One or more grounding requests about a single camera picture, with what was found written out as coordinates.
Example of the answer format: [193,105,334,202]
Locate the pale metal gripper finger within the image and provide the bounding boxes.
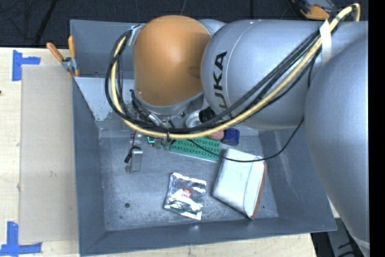
[129,131,143,147]
[125,146,144,175]

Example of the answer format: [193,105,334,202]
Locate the grey metal bin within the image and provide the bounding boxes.
[69,19,338,257]

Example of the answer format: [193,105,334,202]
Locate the green studded flat block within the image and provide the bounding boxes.
[167,136,222,164]

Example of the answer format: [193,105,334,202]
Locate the silver foil packet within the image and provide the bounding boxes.
[162,172,208,221]

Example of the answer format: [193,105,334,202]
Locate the dark blue cylinder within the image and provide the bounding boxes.
[221,128,241,146]

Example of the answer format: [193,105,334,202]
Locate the white box with brown edge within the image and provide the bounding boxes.
[211,147,268,220]

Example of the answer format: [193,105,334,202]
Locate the black cylinder on white bracket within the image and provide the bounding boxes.
[185,107,217,130]

